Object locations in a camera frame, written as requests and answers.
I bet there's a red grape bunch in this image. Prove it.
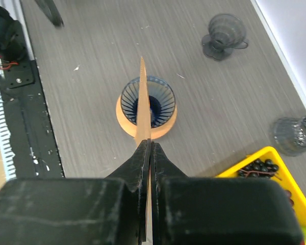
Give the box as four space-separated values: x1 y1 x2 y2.
285 190 294 206

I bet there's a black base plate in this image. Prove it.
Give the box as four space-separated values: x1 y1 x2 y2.
0 60 65 179

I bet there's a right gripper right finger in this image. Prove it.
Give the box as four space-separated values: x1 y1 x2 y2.
150 143 304 244

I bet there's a wooden dripper ring holder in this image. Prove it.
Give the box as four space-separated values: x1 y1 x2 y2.
116 96 177 139

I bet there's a dark grape bunch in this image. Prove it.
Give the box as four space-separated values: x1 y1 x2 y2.
237 158 282 180

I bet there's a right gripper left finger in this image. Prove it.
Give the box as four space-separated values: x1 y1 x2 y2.
0 140 151 244

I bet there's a yellow plastic bin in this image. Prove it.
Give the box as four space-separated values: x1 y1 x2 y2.
216 146 306 227

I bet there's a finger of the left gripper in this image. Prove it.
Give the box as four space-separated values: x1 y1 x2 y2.
35 0 64 27

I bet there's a white slotted cable duct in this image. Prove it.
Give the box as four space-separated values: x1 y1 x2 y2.
0 72 16 181

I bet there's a grey plastic measuring cup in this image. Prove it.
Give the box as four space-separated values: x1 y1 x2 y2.
270 115 306 157

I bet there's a blue glass dripper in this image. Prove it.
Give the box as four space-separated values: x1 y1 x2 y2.
120 76 176 128

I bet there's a grey plastic dripper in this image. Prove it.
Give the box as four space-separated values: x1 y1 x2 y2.
201 13 249 61

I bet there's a brown paper coffee filter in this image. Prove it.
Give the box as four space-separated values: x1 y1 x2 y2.
135 57 153 244

